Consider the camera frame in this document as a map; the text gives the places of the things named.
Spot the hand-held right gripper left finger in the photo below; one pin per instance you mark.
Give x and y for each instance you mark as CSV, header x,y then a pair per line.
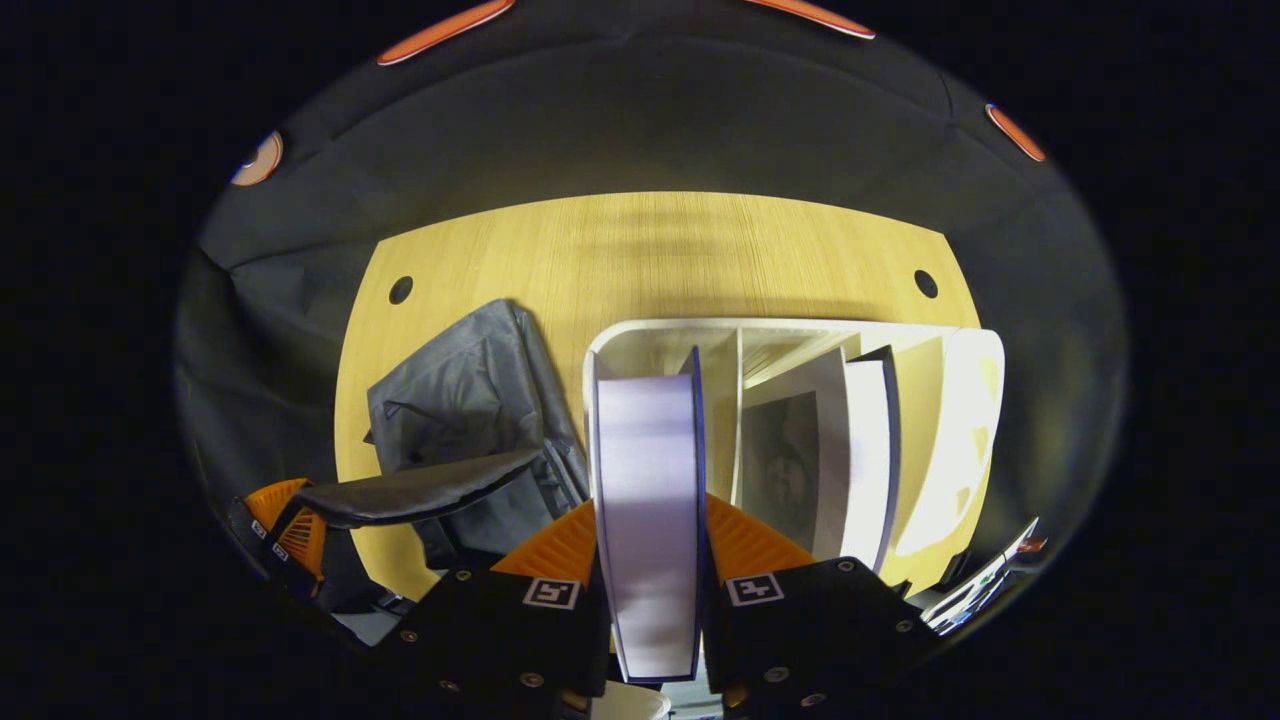
x,y
480,640

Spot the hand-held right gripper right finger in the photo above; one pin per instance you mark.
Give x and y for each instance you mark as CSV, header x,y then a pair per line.
x,y
800,640

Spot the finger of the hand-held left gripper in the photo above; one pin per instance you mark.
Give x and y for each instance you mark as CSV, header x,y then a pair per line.
x,y
295,530

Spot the white portrait cover book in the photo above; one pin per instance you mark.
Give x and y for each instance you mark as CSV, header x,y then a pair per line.
x,y
800,450

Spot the blue book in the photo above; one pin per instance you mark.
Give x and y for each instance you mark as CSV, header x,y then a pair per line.
x,y
648,500

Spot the grey schoolbag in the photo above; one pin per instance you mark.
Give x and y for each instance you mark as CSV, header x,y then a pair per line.
x,y
460,400

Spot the white bookshelf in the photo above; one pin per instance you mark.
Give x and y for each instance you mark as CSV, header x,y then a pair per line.
x,y
960,430

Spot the white power strip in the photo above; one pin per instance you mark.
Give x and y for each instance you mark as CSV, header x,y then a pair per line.
x,y
975,590

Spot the black backdrop cloth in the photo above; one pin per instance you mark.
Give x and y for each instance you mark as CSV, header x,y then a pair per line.
x,y
650,120

